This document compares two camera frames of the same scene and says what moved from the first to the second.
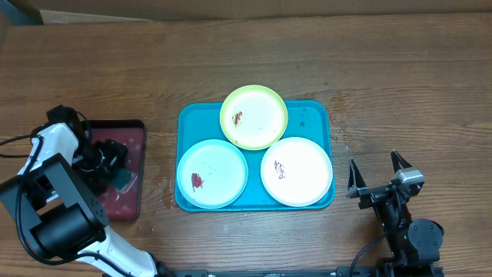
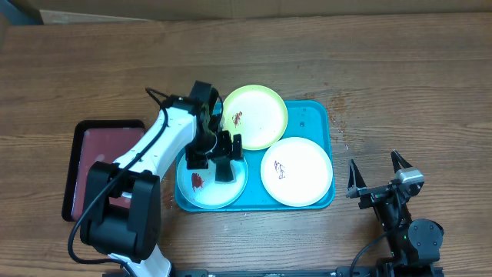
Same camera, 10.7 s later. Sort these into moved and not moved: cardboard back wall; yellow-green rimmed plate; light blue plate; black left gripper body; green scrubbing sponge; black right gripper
Moved: black left gripper body; green scrubbing sponge
Not moved: black right gripper; yellow-green rimmed plate; light blue plate; cardboard back wall
